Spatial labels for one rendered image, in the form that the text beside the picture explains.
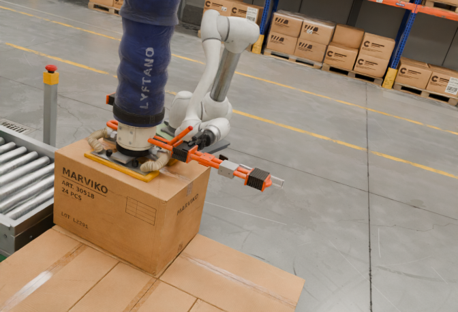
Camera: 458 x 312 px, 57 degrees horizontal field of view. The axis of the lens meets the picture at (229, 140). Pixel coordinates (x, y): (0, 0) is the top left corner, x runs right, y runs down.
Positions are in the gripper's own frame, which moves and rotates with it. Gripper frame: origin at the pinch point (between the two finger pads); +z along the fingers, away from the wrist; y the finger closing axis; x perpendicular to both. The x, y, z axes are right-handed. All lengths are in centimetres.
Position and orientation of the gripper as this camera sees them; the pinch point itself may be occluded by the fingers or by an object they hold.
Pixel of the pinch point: (187, 152)
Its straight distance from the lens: 186.5
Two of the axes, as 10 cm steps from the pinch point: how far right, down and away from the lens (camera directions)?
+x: -9.1, -3.2, 2.7
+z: -3.7, 3.2, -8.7
